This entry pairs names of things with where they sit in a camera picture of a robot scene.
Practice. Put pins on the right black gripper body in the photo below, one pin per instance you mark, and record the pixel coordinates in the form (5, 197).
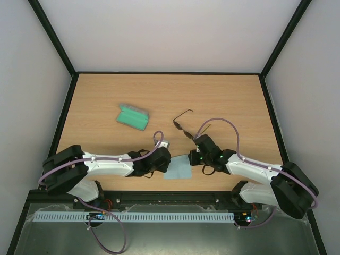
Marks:
(200, 142)

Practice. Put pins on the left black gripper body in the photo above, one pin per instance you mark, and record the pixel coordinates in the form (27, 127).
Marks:
(163, 168)

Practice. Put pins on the light blue cleaning cloth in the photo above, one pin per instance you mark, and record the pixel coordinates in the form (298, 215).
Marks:
(179, 168)

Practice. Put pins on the grey glasses case green lining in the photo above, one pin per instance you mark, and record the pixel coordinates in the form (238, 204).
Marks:
(133, 117)

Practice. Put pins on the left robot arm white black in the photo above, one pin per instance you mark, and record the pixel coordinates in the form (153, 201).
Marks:
(70, 170)

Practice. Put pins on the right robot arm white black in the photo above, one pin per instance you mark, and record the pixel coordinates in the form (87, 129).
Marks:
(283, 186)

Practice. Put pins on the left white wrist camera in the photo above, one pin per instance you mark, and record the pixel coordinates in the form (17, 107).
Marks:
(162, 143)

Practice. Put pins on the black aluminium front rail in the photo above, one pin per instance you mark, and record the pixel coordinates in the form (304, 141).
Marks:
(220, 200)

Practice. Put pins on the light blue slotted cable duct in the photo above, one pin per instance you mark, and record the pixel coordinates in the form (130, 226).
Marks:
(135, 217)

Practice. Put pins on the black enclosure frame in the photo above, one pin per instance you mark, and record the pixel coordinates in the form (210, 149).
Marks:
(44, 21)

